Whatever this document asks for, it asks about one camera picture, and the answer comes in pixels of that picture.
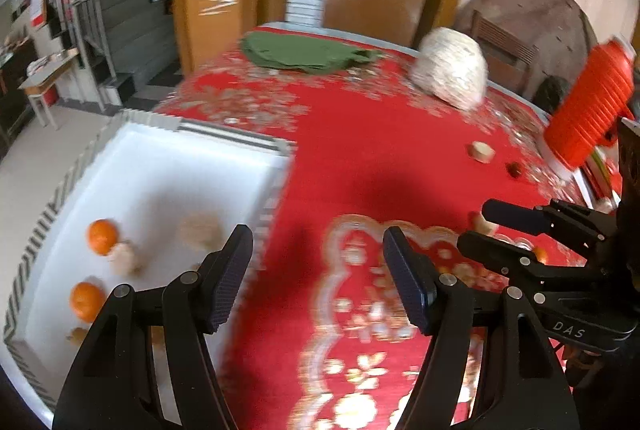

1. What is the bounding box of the dark wooden cabinet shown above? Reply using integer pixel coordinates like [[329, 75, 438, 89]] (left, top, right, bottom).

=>
[[0, 35, 38, 156]]

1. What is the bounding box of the red thermos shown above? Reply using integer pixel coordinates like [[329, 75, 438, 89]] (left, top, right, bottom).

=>
[[537, 35, 636, 183]]

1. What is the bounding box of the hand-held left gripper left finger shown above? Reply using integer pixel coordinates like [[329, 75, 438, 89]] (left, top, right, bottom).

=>
[[52, 224, 254, 430]]

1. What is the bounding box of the white woven basket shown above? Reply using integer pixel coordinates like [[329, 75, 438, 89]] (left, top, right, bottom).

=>
[[411, 27, 489, 112]]

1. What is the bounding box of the brown wooden chair back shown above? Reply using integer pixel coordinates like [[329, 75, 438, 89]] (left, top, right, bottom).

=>
[[322, 0, 427, 48]]

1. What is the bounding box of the staircase with metal railing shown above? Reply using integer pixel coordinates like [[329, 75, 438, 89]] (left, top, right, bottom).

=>
[[12, 0, 183, 111]]

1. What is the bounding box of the beige round fruit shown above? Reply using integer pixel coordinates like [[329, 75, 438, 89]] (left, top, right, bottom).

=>
[[108, 241, 138, 276]]

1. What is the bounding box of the round wooden tabletop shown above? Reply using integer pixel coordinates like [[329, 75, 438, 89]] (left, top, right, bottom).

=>
[[452, 0, 598, 111]]

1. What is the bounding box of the small white table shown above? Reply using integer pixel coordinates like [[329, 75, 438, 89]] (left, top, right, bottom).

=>
[[19, 48, 81, 129]]

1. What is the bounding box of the large beige cut fruit piece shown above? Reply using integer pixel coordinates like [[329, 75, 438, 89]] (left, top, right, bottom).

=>
[[177, 211, 222, 251]]

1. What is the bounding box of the red floral tablecloth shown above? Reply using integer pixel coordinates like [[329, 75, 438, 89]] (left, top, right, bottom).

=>
[[155, 23, 601, 430]]

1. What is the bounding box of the green cloth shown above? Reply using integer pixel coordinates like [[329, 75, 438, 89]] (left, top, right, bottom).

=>
[[241, 32, 386, 75]]

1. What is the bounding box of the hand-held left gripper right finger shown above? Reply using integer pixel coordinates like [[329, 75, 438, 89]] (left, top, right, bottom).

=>
[[382, 226, 576, 430]]

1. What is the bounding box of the striped white tray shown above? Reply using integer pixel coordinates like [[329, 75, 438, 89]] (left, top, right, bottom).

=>
[[2, 109, 296, 416]]

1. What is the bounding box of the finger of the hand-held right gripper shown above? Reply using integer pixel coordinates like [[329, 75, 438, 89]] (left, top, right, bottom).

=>
[[457, 231, 606, 311], [481, 199, 616, 241]]

